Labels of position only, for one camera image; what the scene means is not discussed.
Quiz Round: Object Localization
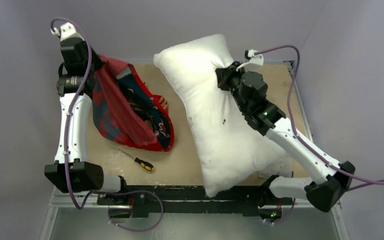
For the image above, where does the white pillow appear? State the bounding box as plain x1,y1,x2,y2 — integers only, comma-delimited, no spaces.
153,34,292,197

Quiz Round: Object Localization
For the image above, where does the red pillowcase with grey print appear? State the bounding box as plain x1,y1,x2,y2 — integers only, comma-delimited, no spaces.
92,55,175,152

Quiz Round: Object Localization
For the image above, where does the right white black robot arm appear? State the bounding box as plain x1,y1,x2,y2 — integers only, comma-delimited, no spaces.
215,61,356,213

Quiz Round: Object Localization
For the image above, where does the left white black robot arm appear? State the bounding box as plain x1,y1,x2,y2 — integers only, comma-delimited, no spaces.
44,36,129,205

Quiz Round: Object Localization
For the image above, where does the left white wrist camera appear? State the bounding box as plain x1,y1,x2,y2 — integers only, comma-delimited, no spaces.
50,22,85,42

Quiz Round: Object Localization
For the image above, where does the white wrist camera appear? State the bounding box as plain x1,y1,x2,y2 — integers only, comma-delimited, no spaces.
236,49,265,72
50,22,85,42

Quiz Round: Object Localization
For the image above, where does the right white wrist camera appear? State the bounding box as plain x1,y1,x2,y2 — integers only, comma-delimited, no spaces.
236,49,265,72

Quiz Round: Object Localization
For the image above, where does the yellow black handled screwdriver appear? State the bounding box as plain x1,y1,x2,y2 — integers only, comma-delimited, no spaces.
119,149,155,172

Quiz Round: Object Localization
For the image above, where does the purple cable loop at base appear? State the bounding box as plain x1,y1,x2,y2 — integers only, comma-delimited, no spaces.
107,190,165,233

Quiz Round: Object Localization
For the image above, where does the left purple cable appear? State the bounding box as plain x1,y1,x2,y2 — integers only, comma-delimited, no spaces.
49,17,95,211

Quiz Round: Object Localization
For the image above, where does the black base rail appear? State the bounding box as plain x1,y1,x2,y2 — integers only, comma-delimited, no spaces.
97,185,293,218

